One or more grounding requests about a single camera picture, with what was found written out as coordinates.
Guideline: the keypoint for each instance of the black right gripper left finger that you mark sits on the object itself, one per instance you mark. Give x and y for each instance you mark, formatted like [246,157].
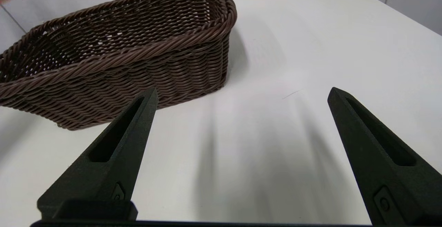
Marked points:
[117,158]

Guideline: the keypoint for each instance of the brown wicker basket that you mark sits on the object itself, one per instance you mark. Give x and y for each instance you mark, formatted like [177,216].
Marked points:
[172,65]

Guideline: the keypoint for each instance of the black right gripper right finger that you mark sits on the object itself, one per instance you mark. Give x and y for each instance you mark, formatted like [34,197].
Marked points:
[376,171]

